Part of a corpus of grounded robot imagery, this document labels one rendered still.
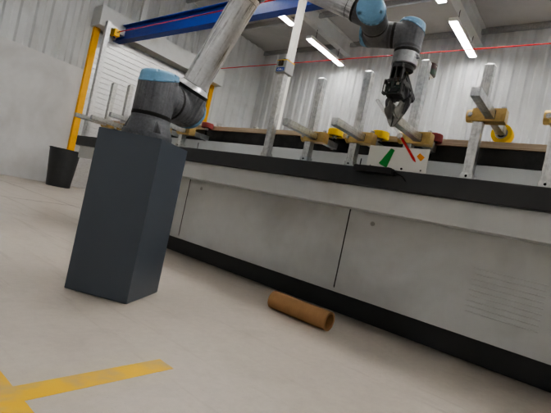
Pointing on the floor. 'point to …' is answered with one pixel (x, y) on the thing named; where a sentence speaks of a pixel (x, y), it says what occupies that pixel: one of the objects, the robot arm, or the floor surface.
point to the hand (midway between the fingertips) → (393, 124)
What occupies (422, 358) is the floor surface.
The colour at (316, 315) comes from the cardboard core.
